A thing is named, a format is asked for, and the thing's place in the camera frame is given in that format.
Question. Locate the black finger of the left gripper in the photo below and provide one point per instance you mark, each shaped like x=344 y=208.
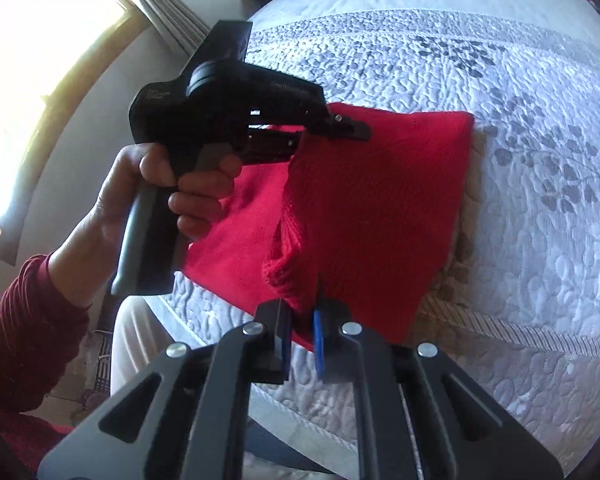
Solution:
x=338 y=127

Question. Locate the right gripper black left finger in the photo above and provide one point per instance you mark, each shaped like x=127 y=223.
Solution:
x=273 y=349

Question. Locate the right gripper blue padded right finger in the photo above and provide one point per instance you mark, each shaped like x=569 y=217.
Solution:
x=328 y=317

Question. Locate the red knit sweater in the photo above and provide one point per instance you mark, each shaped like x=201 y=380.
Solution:
x=367 y=223

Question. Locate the person's left forearm red sleeve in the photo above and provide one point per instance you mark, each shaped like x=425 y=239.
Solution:
x=40 y=334

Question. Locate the person's left hand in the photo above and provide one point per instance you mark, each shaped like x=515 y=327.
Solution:
x=81 y=266

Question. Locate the grey curtain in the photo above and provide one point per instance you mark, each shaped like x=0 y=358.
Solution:
x=178 y=26

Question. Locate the blue-grey quilted bedspread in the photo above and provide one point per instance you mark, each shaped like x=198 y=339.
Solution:
x=470 y=219

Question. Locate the window with wooden frame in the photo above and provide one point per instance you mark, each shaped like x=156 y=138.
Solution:
x=51 y=54

